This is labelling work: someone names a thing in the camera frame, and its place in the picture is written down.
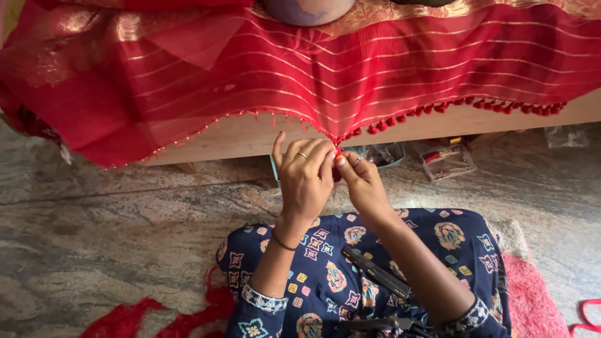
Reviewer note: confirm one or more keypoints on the heap of red threads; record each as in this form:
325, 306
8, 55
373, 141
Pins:
122, 321

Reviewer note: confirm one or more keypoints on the person's right hand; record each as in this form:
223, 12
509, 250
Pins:
366, 190

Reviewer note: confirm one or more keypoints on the red gold-striped saree cloth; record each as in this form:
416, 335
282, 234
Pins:
300, 70

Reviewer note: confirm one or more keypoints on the navy printed dress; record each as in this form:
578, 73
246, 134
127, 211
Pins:
328, 281

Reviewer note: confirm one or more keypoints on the teal tray with plastic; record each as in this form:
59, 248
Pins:
397, 163

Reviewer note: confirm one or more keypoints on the person's left hand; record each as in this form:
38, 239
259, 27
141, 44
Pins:
303, 187

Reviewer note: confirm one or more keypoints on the black comb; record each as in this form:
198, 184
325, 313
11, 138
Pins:
375, 272

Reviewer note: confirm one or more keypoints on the round grey-blue pot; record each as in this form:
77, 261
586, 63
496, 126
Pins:
305, 11

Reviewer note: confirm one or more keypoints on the pink fluffy mat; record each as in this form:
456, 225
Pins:
530, 300

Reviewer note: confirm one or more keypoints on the red thread loop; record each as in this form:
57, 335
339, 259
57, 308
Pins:
584, 312

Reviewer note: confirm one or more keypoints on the clear plastic needle box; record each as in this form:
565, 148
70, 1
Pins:
448, 164

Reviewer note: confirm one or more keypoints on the yellow thread spool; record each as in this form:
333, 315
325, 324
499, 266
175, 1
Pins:
455, 140

